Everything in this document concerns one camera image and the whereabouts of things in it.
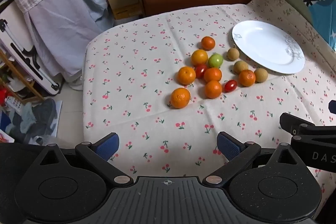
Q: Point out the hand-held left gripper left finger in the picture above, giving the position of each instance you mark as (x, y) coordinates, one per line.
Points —
(107, 146)

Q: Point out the dark clothes pile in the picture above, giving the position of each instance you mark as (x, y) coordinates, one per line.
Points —
(34, 116)

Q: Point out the beige floral bedsheet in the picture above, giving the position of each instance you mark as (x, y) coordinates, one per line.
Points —
(283, 8)

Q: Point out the wooden shelf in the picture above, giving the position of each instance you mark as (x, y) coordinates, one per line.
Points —
(18, 77)

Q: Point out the white plate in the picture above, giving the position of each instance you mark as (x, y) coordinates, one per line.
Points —
(265, 43)

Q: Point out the red cherry tomato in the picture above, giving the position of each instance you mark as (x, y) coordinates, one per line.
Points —
(200, 71)
(230, 85)

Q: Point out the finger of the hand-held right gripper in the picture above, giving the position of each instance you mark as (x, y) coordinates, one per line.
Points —
(332, 107)
(288, 123)

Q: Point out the orange mandarin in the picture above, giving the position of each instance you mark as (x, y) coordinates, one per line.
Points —
(208, 43)
(213, 89)
(180, 98)
(186, 75)
(213, 75)
(199, 57)
(246, 77)

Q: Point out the large green tomato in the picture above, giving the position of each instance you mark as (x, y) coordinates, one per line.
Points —
(215, 60)

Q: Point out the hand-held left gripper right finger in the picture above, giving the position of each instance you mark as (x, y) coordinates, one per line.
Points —
(228, 146)

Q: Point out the light blue cloth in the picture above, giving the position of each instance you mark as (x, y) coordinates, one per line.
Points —
(65, 29)

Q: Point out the brown longan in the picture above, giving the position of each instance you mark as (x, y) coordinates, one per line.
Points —
(261, 75)
(240, 66)
(232, 54)

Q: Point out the cherry print tablecloth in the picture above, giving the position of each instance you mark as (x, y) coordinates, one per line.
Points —
(141, 77)

